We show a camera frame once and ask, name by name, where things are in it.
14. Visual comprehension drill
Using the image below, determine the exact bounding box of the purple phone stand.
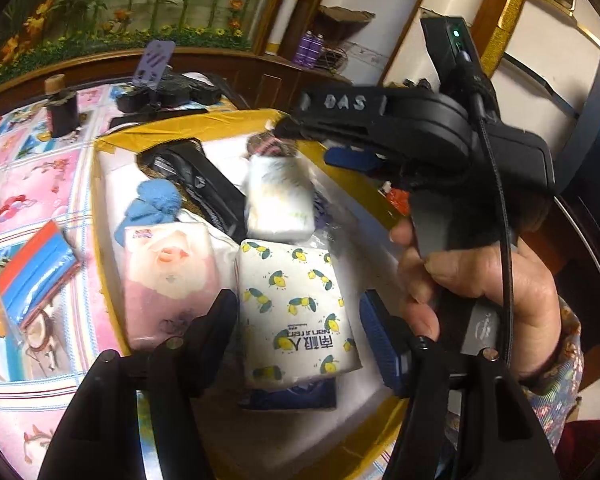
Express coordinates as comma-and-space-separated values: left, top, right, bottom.
132, 39, 176, 89

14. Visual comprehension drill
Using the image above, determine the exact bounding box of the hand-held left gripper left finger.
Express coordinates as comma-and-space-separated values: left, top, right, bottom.
37, 287, 239, 480

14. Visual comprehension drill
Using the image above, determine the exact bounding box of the flower and bamboo wall mural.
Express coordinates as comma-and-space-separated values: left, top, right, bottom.
0, 0, 282, 92

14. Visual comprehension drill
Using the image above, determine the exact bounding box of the black holder with wooden top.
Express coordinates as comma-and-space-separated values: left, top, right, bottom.
44, 74, 82, 139

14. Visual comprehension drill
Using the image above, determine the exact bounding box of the white roll with yellow band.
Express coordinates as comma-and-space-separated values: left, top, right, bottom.
265, 0, 312, 57

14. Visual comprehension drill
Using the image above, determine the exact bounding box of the black braided cable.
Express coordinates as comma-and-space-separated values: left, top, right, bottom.
457, 50, 517, 362

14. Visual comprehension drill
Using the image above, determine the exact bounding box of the bag of orange blue sponges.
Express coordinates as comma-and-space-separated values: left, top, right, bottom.
0, 220, 82, 332

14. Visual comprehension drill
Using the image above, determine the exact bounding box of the dark blue packet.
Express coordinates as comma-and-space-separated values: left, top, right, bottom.
239, 384, 339, 412

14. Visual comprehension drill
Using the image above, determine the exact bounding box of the purple spray can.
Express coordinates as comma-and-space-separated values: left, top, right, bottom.
307, 32, 326, 69
293, 31, 314, 66

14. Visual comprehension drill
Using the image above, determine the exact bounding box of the white wall shelf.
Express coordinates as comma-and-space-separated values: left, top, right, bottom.
419, 5, 474, 29

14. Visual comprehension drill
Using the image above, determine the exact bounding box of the white tray with yellow tape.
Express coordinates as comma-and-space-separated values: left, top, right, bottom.
92, 107, 417, 480

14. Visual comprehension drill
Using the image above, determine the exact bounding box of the brown wooden shelf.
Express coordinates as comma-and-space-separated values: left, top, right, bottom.
319, 5, 376, 24

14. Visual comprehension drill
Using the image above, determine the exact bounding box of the black device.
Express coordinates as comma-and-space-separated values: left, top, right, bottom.
116, 71, 222, 112

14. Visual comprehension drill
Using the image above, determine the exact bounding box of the person's right forearm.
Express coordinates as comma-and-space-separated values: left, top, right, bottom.
516, 295, 587, 455

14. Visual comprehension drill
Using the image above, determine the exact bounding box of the wire basket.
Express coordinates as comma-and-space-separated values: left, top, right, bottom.
320, 42, 352, 72

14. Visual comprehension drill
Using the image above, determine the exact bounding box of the blue towel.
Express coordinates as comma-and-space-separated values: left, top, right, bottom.
114, 179, 182, 242

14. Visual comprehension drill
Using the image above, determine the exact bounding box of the pink printed tablecloth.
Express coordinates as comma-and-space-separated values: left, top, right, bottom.
0, 84, 157, 480

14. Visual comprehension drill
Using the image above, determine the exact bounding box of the orange packet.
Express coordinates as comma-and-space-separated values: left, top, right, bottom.
382, 185, 412, 217

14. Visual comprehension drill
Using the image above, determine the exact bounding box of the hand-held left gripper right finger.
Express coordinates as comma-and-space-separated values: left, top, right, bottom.
358, 289, 562, 480

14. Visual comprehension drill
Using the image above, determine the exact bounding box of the person's right hand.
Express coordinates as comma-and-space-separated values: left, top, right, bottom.
389, 219, 564, 382

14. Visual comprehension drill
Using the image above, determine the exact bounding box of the black flat case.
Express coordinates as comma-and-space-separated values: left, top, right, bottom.
109, 109, 212, 129

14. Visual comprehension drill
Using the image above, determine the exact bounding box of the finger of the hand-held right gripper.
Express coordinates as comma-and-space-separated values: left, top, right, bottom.
324, 146, 417, 188
271, 114, 381, 150

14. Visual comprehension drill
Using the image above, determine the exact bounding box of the black foil packet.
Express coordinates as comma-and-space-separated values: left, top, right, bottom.
139, 141, 249, 242

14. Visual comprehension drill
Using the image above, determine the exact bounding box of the pink tissue pack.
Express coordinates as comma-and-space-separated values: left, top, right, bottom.
122, 221, 227, 352

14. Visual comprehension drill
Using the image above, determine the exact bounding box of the black curved band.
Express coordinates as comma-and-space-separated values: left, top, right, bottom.
555, 54, 600, 202

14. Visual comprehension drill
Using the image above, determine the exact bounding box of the lemon print tissue pack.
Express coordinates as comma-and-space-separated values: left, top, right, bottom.
236, 239, 364, 392

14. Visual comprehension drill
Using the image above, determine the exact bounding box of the white tissue pack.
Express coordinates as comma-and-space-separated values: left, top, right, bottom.
244, 154, 317, 242

